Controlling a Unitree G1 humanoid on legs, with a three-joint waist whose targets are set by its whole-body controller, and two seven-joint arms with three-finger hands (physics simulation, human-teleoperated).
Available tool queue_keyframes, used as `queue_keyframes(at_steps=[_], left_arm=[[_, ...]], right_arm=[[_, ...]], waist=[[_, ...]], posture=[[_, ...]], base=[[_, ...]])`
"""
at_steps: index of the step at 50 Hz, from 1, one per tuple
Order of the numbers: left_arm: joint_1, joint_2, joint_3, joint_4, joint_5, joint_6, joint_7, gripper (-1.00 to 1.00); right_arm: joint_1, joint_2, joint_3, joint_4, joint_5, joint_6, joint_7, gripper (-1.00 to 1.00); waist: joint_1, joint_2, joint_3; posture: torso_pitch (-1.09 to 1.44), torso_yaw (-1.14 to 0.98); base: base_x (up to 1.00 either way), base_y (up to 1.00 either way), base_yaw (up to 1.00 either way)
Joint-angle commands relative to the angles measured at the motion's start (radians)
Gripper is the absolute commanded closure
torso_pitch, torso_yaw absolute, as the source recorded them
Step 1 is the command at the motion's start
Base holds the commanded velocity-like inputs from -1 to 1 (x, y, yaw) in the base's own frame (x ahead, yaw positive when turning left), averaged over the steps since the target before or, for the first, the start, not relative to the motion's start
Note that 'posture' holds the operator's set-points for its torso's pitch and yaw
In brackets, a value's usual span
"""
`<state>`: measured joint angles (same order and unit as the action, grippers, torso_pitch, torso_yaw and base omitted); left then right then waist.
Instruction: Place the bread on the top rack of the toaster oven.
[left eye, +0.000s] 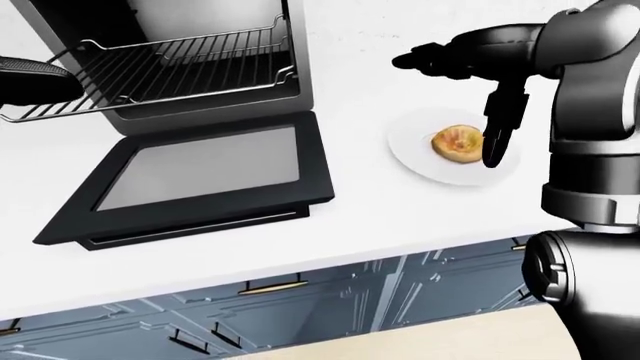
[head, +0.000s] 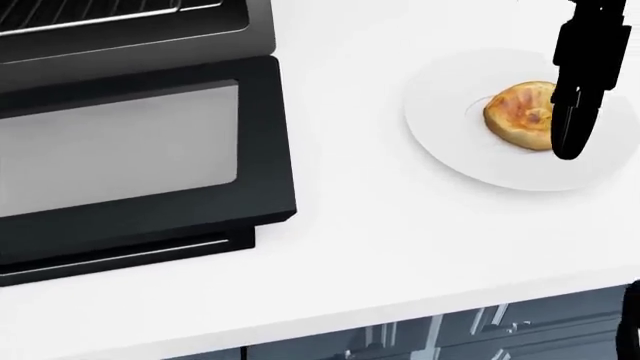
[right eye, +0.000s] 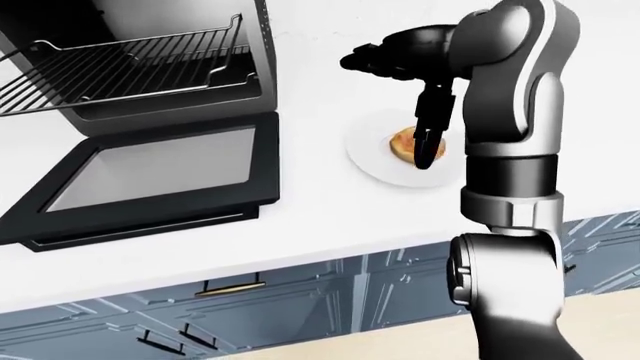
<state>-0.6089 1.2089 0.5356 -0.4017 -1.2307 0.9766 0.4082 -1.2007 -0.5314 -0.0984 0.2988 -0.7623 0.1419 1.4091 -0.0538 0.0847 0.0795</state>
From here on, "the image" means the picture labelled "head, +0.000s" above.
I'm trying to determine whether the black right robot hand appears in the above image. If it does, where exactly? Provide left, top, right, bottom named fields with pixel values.
left=550, top=0, right=633, bottom=162

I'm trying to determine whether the round golden bread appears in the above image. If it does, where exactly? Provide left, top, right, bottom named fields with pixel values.
left=482, top=81, right=558, bottom=153

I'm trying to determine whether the black toaster oven body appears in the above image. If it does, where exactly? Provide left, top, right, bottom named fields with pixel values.
left=0, top=0, right=278, bottom=65

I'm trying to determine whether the black glass oven door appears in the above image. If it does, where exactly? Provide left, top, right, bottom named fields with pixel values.
left=0, top=54, right=299, bottom=288

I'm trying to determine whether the white round plate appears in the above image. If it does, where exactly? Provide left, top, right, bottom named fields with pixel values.
left=402, top=47, right=640, bottom=193

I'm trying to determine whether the grey base cabinet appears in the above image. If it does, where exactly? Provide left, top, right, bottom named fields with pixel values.
left=174, top=283, right=640, bottom=360

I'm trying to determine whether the silver cabinet handle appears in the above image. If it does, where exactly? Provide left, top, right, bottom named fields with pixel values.
left=418, top=315, right=446, bottom=357
left=469, top=302, right=510, bottom=335

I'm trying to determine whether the metal wire oven rack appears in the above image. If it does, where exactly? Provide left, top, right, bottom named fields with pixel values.
left=0, top=0, right=224, bottom=38

